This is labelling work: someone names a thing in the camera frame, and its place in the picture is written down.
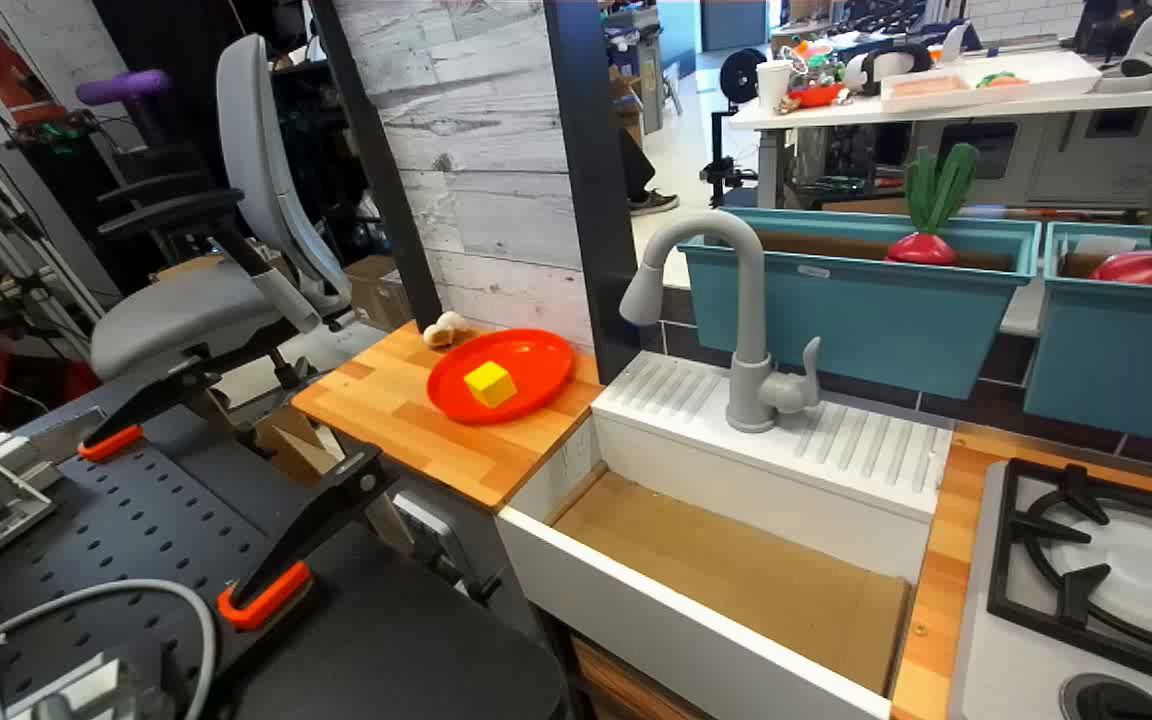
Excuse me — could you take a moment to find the small beige toy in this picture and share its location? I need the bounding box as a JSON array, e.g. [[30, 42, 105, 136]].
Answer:
[[419, 308, 475, 358]]

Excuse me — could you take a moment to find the orange round plate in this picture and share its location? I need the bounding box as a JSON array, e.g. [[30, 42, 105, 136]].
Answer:
[[423, 324, 579, 427]]

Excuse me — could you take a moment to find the yellow cube block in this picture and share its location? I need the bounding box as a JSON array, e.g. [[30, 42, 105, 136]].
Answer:
[[460, 358, 525, 411]]

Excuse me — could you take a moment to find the long teal planter box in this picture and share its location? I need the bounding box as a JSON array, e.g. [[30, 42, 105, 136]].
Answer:
[[676, 205, 1049, 405]]

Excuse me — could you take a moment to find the purple padded roll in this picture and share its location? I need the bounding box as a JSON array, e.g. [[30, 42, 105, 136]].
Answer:
[[71, 64, 177, 112]]

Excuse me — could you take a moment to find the grey curved tap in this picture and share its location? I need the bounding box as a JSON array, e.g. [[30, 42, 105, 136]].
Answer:
[[615, 208, 826, 438]]

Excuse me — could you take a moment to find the white background table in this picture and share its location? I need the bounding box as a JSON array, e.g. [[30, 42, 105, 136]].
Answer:
[[733, 48, 1152, 211]]

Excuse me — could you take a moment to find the black stove burner grate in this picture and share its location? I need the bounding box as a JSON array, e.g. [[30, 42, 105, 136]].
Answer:
[[984, 455, 1152, 703]]

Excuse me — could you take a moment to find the brown cardboard box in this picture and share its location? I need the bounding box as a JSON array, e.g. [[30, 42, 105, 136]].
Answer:
[[341, 254, 419, 338]]

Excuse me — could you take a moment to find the grey office chair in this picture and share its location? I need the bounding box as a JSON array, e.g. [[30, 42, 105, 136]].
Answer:
[[71, 34, 389, 405]]

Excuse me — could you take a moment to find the red radish toy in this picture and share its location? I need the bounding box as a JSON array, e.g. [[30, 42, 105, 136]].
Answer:
[[880, 141, 989, 268], [1087, 177, 1152, 292]]

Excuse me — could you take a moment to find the black upright post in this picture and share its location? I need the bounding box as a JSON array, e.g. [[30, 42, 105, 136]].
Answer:
[[541, 0, 648, 387]]

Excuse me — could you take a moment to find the grey cable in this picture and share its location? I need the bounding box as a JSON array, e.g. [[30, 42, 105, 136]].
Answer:
[[0, 577, 223, 720]]

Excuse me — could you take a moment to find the white toy sink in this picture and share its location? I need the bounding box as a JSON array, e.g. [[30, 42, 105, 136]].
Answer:
[[490, 349, 955, 720]]

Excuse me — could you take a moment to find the black clamp orange handle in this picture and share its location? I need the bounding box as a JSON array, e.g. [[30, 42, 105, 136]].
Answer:
[[213, 444, 392, 636], [71, 353, 226, 470]]

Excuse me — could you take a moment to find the red bowl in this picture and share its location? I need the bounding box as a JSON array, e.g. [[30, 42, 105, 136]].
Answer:
[[789, 82, 849, 118]]

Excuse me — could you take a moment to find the white cup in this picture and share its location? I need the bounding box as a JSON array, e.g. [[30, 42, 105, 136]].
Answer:
[[750, 56, 796, 122]]

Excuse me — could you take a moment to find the black slanted post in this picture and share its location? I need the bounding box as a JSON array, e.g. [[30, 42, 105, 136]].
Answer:
[[305, 0, 449, 333]]

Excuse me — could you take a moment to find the black stove knob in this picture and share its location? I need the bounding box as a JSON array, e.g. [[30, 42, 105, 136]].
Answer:
[[1061, 672, 1152, 720]]

